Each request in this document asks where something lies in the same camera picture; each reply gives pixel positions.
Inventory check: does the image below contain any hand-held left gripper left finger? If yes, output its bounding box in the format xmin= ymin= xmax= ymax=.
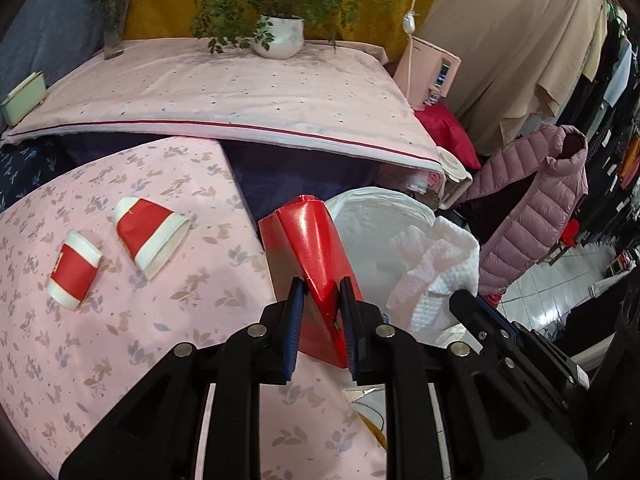
xmin=59 ymin=276 xmax=305 ymax=480

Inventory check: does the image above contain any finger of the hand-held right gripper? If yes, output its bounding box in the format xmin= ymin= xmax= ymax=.
xmin=449 ymin=289 xmax=522 ymax=357

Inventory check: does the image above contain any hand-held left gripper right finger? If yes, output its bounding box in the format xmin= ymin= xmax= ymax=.
xmin=338 ymin=276 xmax=587 ymax=480

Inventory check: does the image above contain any white paper towel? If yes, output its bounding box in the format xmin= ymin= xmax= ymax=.
xmin=387 ymin=215 xmax=481 ymax=346

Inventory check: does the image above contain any bin with white plastic liner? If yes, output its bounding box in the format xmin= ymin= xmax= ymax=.
xmin=324 ymin=186 xmax=482 ymax=448

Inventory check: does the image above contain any pink down jacket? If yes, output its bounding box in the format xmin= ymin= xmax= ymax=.
xmin=457 ymin=125 xmax=590 ymax=297

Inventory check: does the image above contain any pink floral sheet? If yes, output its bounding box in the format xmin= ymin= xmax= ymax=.
xmin=0 ymin=136 xmax=388 ymax=480

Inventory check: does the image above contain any white plastic container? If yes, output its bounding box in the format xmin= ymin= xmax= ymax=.
xmin=434 ymin=146 xmax=473 ymax=208

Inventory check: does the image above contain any dark purple cloth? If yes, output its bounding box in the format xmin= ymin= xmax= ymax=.
xmin=60 ymin=132 xmax=401 ymax=221

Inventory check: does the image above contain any large crushed red paper cup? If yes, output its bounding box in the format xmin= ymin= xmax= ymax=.
xmin=113 ymin=196 xmax=192 ymax=281

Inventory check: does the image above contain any red cloth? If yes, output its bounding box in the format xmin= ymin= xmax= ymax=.
xmin=414 ymin=102 xmax=482 ymax=171

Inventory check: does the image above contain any small red paper cup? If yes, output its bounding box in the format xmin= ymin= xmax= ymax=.
xmin=48 ymin=231 xmax=103 ymax=310

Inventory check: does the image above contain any pale pink dotted blanket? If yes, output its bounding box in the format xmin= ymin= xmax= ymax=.
xmin=2 ymin=39 xmax=443 ymax=173

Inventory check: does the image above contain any pink appliance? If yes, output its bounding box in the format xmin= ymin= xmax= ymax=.
xmin=392 ymin=36 xmax=462 ymax=110

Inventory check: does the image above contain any row of hanging clothes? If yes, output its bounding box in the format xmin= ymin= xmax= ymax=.
xmin=565 ymin=0 xmax=640 ymax=201

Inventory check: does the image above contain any beige curtain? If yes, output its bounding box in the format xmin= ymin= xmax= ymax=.
xmin=417 ymin=0 xmax=608 ymax=156

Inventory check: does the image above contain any green plant in white pot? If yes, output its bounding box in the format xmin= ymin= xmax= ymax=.
xmin=155 ymin=0 xmax=396 ymax=60

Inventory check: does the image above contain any navy floral cloth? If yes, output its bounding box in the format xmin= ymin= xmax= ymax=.
xmin=0 ymin=142 xmax=76 ymax=211

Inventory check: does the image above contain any glass vase with pink flowers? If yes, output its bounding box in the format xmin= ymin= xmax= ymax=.
xmin=89 ymin=0 xmax=143 ymax=61

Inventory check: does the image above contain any mustard yellow blanket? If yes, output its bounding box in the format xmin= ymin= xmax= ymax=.
xmin=122 ymin=0 xmax=436 ymax=63

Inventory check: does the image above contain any mint green box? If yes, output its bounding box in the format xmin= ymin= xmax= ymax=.
xmin=0 ymin=71 xmax=46 ymax=126

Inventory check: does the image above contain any blue fabric backdrop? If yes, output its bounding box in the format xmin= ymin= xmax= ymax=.
xmin=0 ymin=0 xmax=138 ymax=106

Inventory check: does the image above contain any white cable with switch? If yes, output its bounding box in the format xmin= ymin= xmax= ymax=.
xmin=402 ymin=0 xmax=423 ymax=106

